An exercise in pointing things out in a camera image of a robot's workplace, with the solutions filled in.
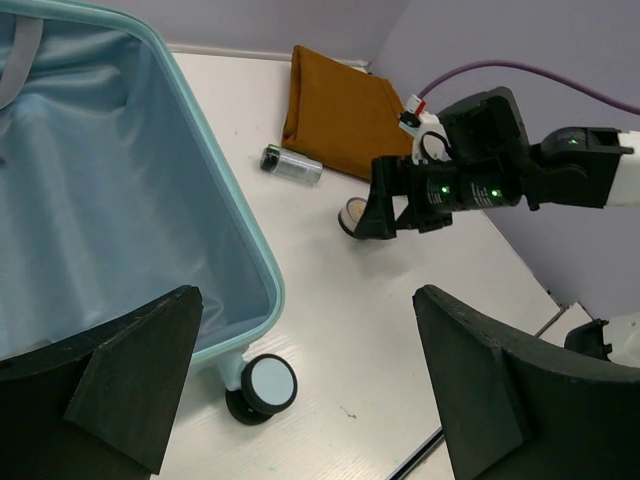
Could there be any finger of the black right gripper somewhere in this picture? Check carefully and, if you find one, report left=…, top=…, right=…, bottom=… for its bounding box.
left=354, top=156, right=405, bottom=240

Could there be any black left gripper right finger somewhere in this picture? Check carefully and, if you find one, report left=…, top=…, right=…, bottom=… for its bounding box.
left=413, top=285, right=639, bottom=479

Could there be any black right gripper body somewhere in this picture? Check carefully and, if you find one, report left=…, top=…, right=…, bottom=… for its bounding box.
left=399, top=157, right=523, bottom=233

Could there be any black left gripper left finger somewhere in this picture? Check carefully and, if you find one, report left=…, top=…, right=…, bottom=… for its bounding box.
left=1, top=286, right=203, bottom=476

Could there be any small round white container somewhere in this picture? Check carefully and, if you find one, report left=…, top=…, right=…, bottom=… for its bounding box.
left=338, top=197, right=367, bottom=240

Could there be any mustard brown cloth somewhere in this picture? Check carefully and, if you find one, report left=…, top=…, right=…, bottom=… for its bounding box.
left=281, top=45, right=412, bottom=181

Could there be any clear bottle with black cap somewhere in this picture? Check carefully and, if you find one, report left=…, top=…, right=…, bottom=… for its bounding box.
left=260, top=144, right=323, bottom=187

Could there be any light blue hard-shell suitcase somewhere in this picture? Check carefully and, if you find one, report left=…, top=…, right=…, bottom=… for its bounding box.
left=1, top=1, right=298, bottom=425

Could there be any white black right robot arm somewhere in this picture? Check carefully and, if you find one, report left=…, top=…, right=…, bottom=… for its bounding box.
left=338, top=87, right=639, bottom=240

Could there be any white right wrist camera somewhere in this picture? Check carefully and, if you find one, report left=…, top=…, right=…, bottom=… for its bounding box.
left=399, top=95, right=449, bottom=165

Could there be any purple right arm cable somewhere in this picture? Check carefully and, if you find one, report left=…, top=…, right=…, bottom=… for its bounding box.
left=417, top=59, right=640, bottom=115

